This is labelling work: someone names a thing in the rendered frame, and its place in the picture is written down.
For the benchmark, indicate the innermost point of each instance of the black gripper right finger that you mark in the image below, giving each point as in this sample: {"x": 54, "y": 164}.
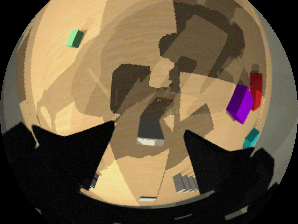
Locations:
{"x": 211, "y": 163}

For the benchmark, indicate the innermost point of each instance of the red rectangular block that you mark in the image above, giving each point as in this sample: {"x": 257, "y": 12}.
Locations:
{"x": 256, "y": 89}

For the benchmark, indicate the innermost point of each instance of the teal block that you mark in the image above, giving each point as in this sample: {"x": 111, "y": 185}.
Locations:
{"x": 251, "y": 138}

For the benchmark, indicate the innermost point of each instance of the small green block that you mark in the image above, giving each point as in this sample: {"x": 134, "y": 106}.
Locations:
{"x": 75, "y": 38}

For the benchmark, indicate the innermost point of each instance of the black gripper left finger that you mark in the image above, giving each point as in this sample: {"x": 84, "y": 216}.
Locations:
{"x": 80, "y": 153}

